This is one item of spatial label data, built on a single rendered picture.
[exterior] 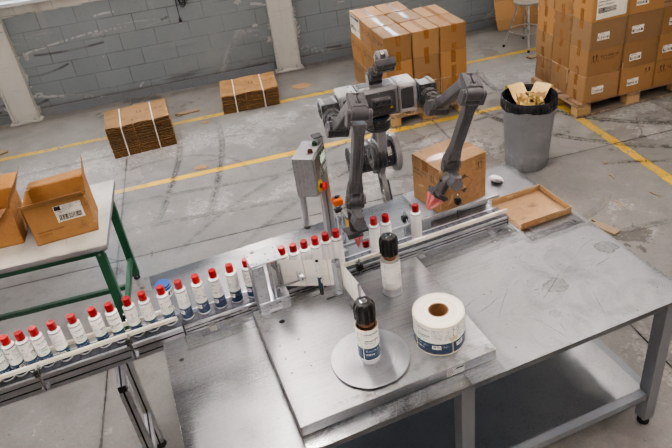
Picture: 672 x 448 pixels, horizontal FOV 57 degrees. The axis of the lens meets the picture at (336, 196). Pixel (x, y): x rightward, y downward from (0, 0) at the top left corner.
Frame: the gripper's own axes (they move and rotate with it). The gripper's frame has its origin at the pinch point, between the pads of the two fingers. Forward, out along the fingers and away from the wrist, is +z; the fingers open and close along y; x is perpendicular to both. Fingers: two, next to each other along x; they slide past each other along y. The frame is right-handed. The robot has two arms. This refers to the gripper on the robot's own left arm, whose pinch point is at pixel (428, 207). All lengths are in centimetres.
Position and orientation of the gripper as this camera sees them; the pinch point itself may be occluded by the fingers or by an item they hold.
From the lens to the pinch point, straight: 298.9
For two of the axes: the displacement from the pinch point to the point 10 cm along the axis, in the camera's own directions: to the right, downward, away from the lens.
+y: 3.5, 4.5, -8.2
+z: -5.1, 8.3, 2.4
